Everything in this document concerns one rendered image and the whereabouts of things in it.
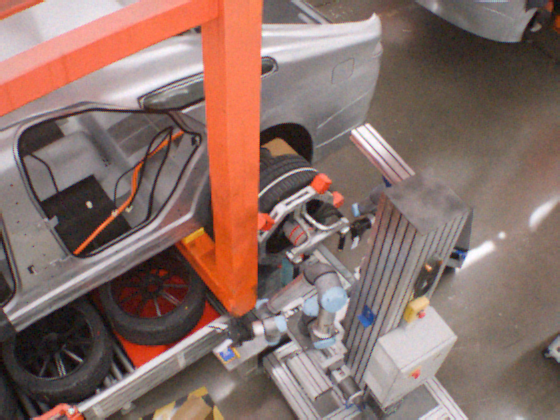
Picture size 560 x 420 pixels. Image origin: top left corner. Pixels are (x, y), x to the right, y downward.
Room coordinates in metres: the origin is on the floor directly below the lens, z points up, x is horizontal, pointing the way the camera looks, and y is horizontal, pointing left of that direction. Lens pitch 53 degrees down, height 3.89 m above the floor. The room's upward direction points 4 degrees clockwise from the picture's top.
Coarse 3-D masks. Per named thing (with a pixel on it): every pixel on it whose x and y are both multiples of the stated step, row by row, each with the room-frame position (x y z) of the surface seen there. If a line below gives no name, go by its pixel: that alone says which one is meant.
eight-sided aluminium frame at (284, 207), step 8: (304, 192) 2.25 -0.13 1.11; (312, 192) 2.25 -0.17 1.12; (328, 192) 2.37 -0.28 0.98; (288, 200) 2.18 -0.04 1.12; (296, 200) 2.18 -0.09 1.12; (304, 200) 2.20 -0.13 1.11; (328, 200) 2.32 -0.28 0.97; (280, 208) 2.13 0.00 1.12; (288, 208) 2.13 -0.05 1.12; (272, 216) 2.11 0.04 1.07; (280, 216) 2.09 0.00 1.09; (320, 232) 2.30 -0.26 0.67; (264, 240) 2.02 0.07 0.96; (264, 248) 2.02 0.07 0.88; (288, 248) 2.20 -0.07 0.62; (264, 256) 2.02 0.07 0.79; (272, 256) 2.12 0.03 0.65; (280, 256) 2.14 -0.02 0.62; (272, 264) 2.06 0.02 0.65; (280, 264) 2.10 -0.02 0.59
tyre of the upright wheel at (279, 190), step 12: (288, 156) 2.48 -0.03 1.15; (300, 156) 2.55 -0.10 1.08; (264, 168) 2.35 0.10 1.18; (276, 168) 2.36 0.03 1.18; (288, 168) 2.37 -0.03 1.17; (300, 168) 2.39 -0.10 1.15; (312, 168) 2.46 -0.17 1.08; (264, 180) 2.27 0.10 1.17; (276, 180) 2.27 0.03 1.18; (288, 180) 2.28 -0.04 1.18; (300, 180) 2.29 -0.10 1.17; (312, 180) 2.34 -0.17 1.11; (264, 192) 2.20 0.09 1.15; (276, 192) 2.20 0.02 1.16; (288, 192) 2.23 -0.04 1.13; (264, 204) 2.14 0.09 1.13; (276, 252) 2.19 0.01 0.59
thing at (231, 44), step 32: (224, 0) 1.75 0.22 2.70; (256, 0) 1.83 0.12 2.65; (224, 32) 1.75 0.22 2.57; (256, 32) 1.83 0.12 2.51; (224, 64) 1.75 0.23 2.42; (256, 64) 1.83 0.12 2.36; (224, 96) 1.75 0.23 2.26; (256, 96) 1.83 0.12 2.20; (224, 128) 1.76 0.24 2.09; (256, 128) 1.83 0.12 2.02; (224, 160) 1.77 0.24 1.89; (256, 160) 1.84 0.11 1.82; (224, 192) 1.77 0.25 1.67; (256, 192) 1.84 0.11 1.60; (224, 224) 1.79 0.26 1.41; (256, 224) 1.84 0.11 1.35; (224, 256) 1.80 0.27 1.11; (256, 256) 1.84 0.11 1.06; (224, 288) 1.81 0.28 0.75; (256, 288) 1.84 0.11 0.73
